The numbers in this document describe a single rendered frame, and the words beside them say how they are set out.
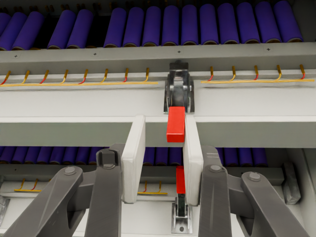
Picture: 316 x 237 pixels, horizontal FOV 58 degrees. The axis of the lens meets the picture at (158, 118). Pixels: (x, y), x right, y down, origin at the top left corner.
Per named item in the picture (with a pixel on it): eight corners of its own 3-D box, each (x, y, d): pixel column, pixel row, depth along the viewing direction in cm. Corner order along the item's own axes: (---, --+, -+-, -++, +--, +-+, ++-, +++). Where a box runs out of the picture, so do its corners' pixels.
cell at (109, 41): (108, 12, 34) (98, 48, 30) (120, 4, 33) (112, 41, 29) (118, 23, 35) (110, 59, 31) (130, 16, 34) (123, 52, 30)
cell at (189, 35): (196, 18, 34) (198, 55, 30) (181, 18, 34) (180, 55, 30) (197, 3, 32) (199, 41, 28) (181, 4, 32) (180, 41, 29)
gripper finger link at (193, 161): (189, 159, 15) (203, 160, 15) (184, 114, 21) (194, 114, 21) (186, 207, 16) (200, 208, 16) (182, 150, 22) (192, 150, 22)
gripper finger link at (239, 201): (205, 191, 14) (269, 193, 13) (197, 144, 18) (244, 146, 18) (202, 217, 14) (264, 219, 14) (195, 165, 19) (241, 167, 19)
